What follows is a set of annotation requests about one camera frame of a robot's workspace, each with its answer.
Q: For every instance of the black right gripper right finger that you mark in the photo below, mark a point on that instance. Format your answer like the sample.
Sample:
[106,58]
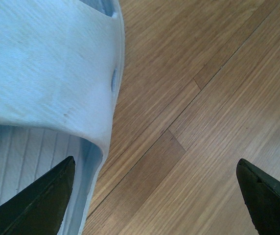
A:
[261,194]

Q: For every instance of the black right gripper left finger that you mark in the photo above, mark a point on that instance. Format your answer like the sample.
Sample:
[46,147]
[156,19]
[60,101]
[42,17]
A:
[39,209]

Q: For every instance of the light blue slide sandal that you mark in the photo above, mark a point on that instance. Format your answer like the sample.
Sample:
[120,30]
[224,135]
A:
[61,65]

